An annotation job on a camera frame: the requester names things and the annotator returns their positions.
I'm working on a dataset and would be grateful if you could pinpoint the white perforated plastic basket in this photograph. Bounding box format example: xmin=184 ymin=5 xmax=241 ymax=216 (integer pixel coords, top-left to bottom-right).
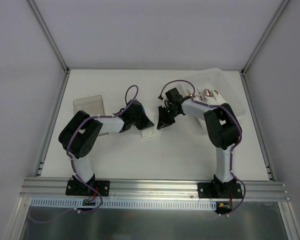
xmin=183 ymin=68 xmax=246 ymax=118

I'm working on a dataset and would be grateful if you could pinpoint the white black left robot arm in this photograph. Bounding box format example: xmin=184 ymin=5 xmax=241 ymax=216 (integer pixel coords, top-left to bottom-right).
xmin=58 ymin=100 xmax=155 ymax=195

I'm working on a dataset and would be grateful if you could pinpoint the left green circuit board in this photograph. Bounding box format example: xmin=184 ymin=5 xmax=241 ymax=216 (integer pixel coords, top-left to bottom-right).
xmin=82 ymin=198 xmax=96 ymax=206

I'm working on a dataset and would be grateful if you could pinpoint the aluminium front rail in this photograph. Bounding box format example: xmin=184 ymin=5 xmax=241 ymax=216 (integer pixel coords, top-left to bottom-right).
xmin=19 ymin=177 xmax=291 ymax=202

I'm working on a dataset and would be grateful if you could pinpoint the silver spoon in basket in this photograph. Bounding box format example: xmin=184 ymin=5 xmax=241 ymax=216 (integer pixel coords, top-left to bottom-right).
xmin=203 ymin=88 xmax=214 ymax=98

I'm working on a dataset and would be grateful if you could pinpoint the right green circuit board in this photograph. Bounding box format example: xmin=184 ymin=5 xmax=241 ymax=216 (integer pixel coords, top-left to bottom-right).
xmin=218 ymin=202 xmax=233 ymax=209

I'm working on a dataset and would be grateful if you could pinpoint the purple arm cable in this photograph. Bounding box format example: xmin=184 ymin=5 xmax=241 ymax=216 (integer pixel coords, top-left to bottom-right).
xmin=27 ymin=85 xmax=141 ymax=223
xmin=157 ymin=79 xmax=247 ymax=217

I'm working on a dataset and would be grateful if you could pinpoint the white slotted cable duct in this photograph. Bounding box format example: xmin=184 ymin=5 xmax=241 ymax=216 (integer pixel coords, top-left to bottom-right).
xmin=30 ymin=197 xmax=217 ymax=211

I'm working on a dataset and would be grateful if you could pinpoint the white paper napkin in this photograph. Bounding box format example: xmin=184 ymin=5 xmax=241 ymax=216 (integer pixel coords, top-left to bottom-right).
xmin=141 ymin=108 xmax=162 ymax=139

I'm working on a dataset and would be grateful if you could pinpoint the green circuit board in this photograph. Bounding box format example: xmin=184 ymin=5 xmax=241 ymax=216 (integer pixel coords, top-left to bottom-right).
xmin=218 ymin=202 xmax=233 ymax=209
xmin=82 ymin=198 xmax=96 ymax=206

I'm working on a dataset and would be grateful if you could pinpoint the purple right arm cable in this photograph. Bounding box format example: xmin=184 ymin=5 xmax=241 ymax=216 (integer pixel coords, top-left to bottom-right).
xmin=157 ymin=79 xmax=247 ymax=217

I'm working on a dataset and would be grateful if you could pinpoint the right aluminium frame post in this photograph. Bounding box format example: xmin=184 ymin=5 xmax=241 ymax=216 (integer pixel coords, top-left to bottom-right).
xmin=241 ymin=0 xmax=291 ymax=76

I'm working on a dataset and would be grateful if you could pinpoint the clear acrylic tray box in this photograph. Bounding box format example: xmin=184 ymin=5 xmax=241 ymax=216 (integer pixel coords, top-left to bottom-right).
xmin=72 ymin=94 xmax=110 ymax=138

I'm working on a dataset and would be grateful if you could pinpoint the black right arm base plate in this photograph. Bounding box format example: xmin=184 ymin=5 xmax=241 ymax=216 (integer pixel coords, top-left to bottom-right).
xmin=197 ymin=181 xmax=243 ymax=200

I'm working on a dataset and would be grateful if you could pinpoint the left aluminium frame post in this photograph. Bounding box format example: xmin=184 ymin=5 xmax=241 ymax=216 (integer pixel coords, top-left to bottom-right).
xmin=26 ymin=0 xmax=69 ymax=73

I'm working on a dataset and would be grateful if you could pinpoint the rolled napkin in basket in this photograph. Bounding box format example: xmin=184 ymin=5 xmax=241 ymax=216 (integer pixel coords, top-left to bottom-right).
xmin=212 ymin=90 xmax=227 ymax=105

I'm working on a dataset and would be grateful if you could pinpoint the silver fork in basket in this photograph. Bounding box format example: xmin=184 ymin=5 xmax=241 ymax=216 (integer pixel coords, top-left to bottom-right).
xmin=197 ymin=89 xmax=207 ymax=103

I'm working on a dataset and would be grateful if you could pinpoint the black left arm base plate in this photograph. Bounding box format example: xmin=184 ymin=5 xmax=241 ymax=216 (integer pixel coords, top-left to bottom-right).
xmin=65 ymin=176 xmax=111 ymax=197

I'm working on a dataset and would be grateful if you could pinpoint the aluminium frame post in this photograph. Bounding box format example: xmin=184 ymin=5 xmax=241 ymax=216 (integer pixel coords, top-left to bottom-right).
xmin=241 ymin=0 xmax=291 ymax=76
xmin=26 ymin=0 xmax=69 ymax=73

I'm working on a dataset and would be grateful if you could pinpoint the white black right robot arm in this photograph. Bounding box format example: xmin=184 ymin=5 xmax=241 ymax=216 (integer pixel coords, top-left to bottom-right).
xmin=157 ymin=88 xmax=242 ymax=198

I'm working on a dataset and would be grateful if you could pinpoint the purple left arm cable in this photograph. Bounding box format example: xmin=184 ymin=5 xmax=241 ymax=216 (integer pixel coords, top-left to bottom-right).
xmin=27 ymin=85 xmax=141 ymax=223

